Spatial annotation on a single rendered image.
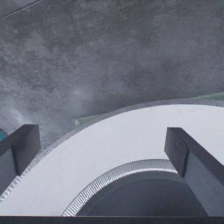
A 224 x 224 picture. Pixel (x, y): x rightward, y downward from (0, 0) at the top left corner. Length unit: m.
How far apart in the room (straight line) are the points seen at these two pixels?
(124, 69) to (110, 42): 0.15
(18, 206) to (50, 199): 0.12
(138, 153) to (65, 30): 0.64
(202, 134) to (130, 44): 0.50
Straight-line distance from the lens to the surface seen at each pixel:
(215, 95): 1.04
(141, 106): 0.75
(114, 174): 0.56
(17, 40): 1.00
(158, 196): 0.70
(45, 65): 0.99
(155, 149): 0.57
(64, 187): 0.62
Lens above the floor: 0.79
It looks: 49 degrees down
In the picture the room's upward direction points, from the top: 171 degrees counter-clockwise
